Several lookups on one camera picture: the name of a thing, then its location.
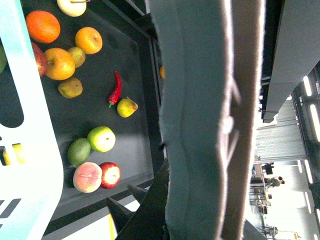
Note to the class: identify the brown kiwi upper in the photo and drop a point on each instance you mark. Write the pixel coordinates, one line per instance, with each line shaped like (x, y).
(78, 56)

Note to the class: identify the white round pear right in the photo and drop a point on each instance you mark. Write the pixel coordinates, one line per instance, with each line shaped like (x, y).
(72, 8)

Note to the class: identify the brown kiwi lower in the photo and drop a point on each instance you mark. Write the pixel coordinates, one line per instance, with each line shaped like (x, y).
(70, 88)

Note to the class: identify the pink peach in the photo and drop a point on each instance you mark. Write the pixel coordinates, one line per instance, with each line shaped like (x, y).
(87, 177)

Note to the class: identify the red apple front right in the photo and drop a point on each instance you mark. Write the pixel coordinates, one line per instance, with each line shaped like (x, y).
(111, 175)

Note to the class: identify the green lime lower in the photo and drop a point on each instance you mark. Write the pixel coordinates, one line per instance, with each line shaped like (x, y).
(3, 59)

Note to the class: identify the brown kiwi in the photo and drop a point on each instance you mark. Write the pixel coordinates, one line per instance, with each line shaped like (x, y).
(70, 88)
(78, 56)

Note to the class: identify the yellow orange apple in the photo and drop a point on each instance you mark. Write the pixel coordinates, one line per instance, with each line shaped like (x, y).
(89, 40)

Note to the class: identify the yellow orange round fruit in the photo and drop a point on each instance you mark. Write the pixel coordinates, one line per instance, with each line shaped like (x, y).
(61, 64)

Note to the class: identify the red apple centre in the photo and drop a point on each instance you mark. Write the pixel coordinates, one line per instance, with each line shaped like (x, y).
(40, 59)

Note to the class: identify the bright green apple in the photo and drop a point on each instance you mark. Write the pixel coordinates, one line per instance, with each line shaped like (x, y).
(101, 139)

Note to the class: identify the red apple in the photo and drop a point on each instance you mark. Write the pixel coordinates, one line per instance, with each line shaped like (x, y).
(40, 59)
(111, 175)

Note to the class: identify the green lime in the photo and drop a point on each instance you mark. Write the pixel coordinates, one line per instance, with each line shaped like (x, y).
(3, 59)
(79, 151)

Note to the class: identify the green lime front right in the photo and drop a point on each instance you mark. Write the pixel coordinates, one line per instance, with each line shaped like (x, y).
(79, 151)

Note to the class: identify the small orange tangerine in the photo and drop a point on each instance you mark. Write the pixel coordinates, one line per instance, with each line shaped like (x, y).
(43, 26)

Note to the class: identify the yellow green pear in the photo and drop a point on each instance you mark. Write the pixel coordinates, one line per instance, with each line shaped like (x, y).
(126, 107)

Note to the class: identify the black front display tray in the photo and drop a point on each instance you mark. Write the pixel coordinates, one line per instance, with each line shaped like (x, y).
(129, 52)

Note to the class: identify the red chili pepper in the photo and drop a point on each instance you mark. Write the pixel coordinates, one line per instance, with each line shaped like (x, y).
(117, 90)

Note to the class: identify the mint green plastic shopping basket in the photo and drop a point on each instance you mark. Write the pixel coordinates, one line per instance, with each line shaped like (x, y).
(32, 185)

